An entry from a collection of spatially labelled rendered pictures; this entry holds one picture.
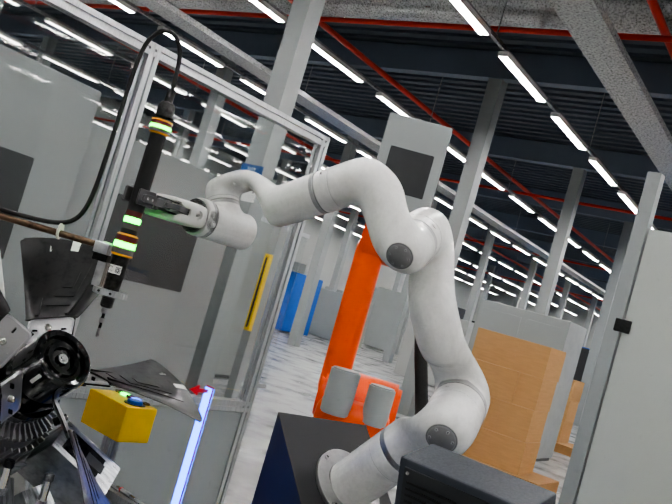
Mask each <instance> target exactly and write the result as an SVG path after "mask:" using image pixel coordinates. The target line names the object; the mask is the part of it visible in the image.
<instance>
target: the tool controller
mask: <svg viewBox="0 0 672 504"><path fill-rule="evenodd" d="M556 496H557V495H556V493H555V492H552V491H550V490H547V489H545V488H542V487H540V486H537V485H535V484H532V483H530V482H527V481H525V480H522V479H520V478H517V477H515V476H512V475H510V474H507V473H505V472H502V471H500V470H497V469H495V468H492V467H490V466H488V465H485V464H483V463H480V462H478V461H475V460H473V459H470V458H468V457H465V456H463V455H460V454H458V453H455V452H453V451H450V450H448V449H445V448H443V447H440V446H438V445H435V444H431V445H428V446H426V447H423V448H421V449H418V450H416V451H414V452H411V453H409V454H406V455H404V456H402V457H401V460H400V467H399V474H398V482H397V489H396V496H395V503H394V504H555V502H556Z"/></svg>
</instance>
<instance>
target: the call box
mask: <svg viewBox="0 0 672 504"><path fill-rule="evenodd" d="M127 399H128V398H127V397H126V396H123V395H121V394H120V393H117V392H115V391H112V390H102V389H90V392H89V395H88V399H87V402H86V405H85V409H84V412H83V415H82V418H81V422H82V423H84V424H86V425H88V426H89V427H91V428H93V429H95V430H96V431H98V432H100V433H102V434H103V435H105V436H107V437H109V438H110V439H112V440H114V441H116V442H127V443H147V442H148V439H149V436H150V433H151V429H152V426H153V423H154V419H155V416H156V413H157V409H155V408H153V407H151V406H145V405H144V404H143V406H138V405H133V404H130V403H128V402H127Z"/></svg>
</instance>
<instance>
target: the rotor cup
mask: <svg viewBox="0 0 672 504"><path fill-rule="evenodd" d="M27 345H28V344H27ZM27 345H26V346H27ZM26 346H25V347H23V348H21V349H20V350H19V351H18V352H17V353H16V354H15V355H14V356H13V357H12V358H11V359H10V360H9V361H8V362H7V363H6V364H5V365H4V366H3V367H2V368H1V369H0V382H1V381H2V380H3V379H5V378H6V377H8V376H9V375H11V374H12V373H14V372H15V371H16V370H18V369H19V368H22V372H23V382H22V396H21V406H20V409H19V410H18V411H17V412H16V413H15V414H14V415H12V416H13V417H15V418H17V419H20V420H24V421H36V420H40V419H42V418H44V417H46V416H47V415H49V414H50V413H52V412H53V411H54V410H55V409H54V406H53V402H52V400H57V401H58V403H59V402H60V399H62V398H63V397H65V396H64V395H65V394H67V393H68V392H70V391H71V390H74V389H75V390H76V389H77V388H79V387H80V386H82V385H83V384H84V383H85V381H86V380H87V378H88V376H89V374H90V368H91V365H90V358H89V355H88V353H87V351H86V349H85V347H84V346H83V344H82V343H81V342H80V341H79V340H78V339H77V338H76V337H75V336H73V335H72V334H70V333H68V332H66V331H63V330H50V331H47V332H45V333H43V334H41V335H40V336H38V337H37V340H36V341H35V342H33V343H32V344H31V345H29V346H28V347H26ZM60 354H65V355H66V356H67V357H68V363H67V364H62V363H60V361H59V359H58V356H59V355H60ZM38 374H40V375H41V376H42V377H41V378H39V379H38V380H36V381H35V382H33V383H31V382H30V381H29V380H31V379H32V378H34V377H35V376H37V375H38Z"/></svg>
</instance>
